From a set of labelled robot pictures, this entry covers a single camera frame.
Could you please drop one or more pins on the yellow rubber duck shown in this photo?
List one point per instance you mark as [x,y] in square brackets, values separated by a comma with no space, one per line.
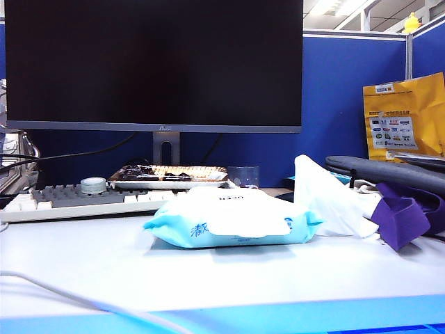
[412,23]

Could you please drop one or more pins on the white cloth bag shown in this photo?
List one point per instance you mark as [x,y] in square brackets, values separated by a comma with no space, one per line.
[368,190]

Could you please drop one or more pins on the white grey mechanical keyboard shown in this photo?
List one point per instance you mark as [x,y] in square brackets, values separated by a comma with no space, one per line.
[69,208]

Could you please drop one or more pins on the silver monitor stand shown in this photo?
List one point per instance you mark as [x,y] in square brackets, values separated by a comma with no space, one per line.
[158,146]

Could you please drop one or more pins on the snack tray with biscuits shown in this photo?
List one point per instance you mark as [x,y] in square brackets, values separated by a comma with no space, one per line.
[167,174]

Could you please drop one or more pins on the white tape roll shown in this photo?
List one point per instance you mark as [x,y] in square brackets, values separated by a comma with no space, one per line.
[93,185]

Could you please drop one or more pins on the grey fabric laptop sleeve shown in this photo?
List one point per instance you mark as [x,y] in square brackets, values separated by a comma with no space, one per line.
[382,172]

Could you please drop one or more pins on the white wet wipe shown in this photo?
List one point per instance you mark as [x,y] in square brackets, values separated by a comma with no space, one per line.
[327,198]

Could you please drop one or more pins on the sky blue wet wipes packet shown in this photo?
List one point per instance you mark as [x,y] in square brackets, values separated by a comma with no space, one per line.
[180,222]

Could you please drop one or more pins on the yellow printed envelope bag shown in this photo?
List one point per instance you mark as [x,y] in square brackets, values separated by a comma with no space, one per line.
[427,104]

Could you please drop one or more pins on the clear plastic cup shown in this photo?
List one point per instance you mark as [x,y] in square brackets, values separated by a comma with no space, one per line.
[245,176]

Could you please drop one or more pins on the narrow blue partition panel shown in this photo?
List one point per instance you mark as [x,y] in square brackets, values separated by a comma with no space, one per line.
[429,52]

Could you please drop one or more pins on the clear plastic container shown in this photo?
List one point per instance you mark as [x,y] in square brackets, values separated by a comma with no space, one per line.
[24,163]

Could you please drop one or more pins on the small teal white packet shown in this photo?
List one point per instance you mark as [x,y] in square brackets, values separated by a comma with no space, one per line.
[342,178]

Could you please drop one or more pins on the black computer monitor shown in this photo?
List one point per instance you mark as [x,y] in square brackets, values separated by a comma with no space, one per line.
[153,62]

